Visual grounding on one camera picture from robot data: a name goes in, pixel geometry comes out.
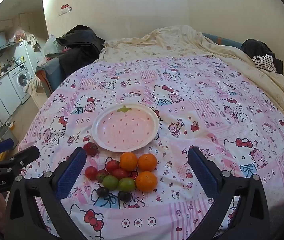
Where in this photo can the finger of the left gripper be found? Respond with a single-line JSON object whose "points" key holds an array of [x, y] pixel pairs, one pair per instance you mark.
{"points": [[19, 161], [6, 145]]}

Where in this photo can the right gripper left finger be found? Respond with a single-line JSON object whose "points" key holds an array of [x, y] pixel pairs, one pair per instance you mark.
{"points": [[23, 218]]}

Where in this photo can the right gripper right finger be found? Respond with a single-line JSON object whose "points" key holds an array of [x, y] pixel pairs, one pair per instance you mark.
{"points": [[239, 209]]}

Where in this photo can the red cherry tomato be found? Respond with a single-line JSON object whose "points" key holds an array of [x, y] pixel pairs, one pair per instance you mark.
{"points": [[91, 173], [120, 173], [112, 165]]}

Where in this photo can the dark grape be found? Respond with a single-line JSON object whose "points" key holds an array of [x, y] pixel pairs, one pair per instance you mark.
{"points": [[102, 192], [124, 196]]}

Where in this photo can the large red strawberry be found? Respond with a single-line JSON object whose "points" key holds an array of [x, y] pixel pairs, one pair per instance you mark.
{"points": [[91, 148]]}

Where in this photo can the small red strawberry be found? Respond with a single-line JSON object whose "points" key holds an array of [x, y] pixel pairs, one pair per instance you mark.
{"points": [[101, 174]]}

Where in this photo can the green fruit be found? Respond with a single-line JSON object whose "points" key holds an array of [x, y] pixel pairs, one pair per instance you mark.
{"points": [[126, 185], [110, 182]]}

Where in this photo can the orange tangerine bottom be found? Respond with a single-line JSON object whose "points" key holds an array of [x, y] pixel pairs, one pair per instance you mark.
{"points": [[146, 181]]}

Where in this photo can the orange tangerine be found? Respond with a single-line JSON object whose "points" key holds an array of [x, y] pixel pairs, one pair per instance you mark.
{"points": [[147, 162], [146, 181], [128, 161]]}

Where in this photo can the beige towel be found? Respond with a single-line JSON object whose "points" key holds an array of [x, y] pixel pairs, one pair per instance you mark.
{"points": [[35, 89]]}

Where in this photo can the white washing machine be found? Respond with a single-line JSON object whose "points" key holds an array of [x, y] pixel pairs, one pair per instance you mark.
{"points": [[19, 77]]}

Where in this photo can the white refrigerator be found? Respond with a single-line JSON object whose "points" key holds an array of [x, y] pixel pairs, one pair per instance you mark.
{"points": [[31, 57]]}

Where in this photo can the white plastic bag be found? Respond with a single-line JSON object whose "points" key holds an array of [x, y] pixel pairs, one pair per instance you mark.
{"points": [[51, 46]]}

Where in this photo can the strawberry pattern plate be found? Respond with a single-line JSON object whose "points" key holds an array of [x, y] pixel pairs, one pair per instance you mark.
{"points": [[125, 127]]}

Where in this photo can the Hello Kitty bedsheet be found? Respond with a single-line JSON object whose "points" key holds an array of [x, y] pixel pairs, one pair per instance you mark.
{"points": [[199, 101]]}

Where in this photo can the black clothes pile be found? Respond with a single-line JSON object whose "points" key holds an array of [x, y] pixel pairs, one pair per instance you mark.
{"points": [[83, 48]]}

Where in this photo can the striped shirt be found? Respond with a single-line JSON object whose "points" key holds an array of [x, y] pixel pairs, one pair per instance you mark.
{"points": [[265, 62]]}

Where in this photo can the black garment right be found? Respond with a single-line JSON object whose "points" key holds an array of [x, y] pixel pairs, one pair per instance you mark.
{"points": [[258, 48]]}

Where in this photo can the cream floral duvet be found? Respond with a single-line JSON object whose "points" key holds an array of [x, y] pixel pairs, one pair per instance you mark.
{"points": [[183, 40]]}

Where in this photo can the red wall sticker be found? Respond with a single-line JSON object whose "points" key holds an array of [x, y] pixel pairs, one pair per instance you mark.
{"points": [[65, 8]]}

